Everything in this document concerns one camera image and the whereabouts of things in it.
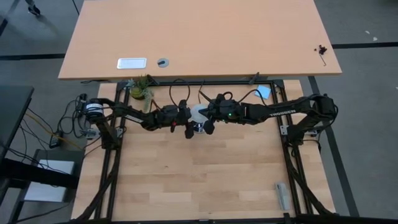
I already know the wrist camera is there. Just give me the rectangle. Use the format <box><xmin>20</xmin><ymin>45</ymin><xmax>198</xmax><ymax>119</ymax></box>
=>
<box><xmin>161</xmin><ymin>105</ymin><xmax>180</xmax><ymax>116</ymax></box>
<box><xmin>217</xmin><ymin>98</ymin><xmax>237</xmax><ymax>110</ymax></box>

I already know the potted green plant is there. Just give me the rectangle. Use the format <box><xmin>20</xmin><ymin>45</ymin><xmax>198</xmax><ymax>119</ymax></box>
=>
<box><xmin>126</xmin><ymin>74</ymin><xmax>155</xmax><ymax>113</ymax></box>

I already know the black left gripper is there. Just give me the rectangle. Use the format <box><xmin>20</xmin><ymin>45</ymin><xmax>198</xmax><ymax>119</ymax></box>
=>
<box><xmin>155</xmin><ymin>99</ymin><xmax>196</xmax><ymax>139</ymax></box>

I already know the black desk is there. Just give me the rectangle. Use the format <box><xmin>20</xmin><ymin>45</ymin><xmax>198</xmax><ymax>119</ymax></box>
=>
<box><xmin>0</xmin><ymin>85</ymin><xmax>80</xmax><ymax>224</ymax></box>

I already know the person's foot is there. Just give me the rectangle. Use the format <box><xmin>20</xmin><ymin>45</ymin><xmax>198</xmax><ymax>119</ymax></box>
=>
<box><xmin>26</xmin><ymin>0</ymin><xmax>42</xmax><ymax>16</ymax></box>

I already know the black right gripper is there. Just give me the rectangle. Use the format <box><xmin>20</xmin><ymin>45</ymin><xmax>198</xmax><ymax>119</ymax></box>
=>
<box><xmin>203</xmin><ymin>93</ymin><xmax>249</xmax><ymax>135</ymax></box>

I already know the black socket power cable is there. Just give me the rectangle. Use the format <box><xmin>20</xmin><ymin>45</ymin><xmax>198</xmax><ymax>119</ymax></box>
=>
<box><xmin>198</xmin><ymin>80</ymin><xmax>215</xmax><ymax>105</ymax></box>

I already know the black cable bundle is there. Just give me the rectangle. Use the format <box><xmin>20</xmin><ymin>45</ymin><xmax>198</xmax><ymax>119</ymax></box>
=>
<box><xmin>57</xmin><ymin>93</ymin><xmax>94</xmax><ymax>147</ymax></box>

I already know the black aluminium frame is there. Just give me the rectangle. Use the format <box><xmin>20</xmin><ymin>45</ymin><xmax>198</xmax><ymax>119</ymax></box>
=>
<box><xmin>71</xmin><ymin>79</ymin><xmax>340</xmax><ymax>224</ymax></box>

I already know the black power adapter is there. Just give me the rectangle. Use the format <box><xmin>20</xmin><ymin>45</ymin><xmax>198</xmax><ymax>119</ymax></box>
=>
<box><xmin>49</xmin><ymin>131</ymin><xmax>63</xmax><ymax>149</ymax></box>

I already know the light wooden desk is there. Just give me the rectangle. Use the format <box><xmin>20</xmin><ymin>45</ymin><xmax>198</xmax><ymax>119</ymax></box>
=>
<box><xmin>58</xmin><ymin>0</ymin><xmax>343</xmax><ymax>81</ymax></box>

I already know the white box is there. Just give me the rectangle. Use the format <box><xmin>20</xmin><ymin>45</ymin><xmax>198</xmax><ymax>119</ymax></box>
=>
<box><xmin>24</xmin><ymin>159</ymin><xmax>75</xmax><ymax>203</ymax></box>

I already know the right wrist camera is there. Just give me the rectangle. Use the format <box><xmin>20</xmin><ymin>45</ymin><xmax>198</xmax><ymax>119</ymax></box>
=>
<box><xmin>217</xmin><ymin>98</ymin><xmax>237</xmax><ymax>110</ymax></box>

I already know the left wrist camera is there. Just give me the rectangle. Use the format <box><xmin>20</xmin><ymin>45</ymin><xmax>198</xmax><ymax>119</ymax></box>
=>
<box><xmin>161</xmin><ymin>105</ymin><xmax>180</xmax><ymax>116</ymax></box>

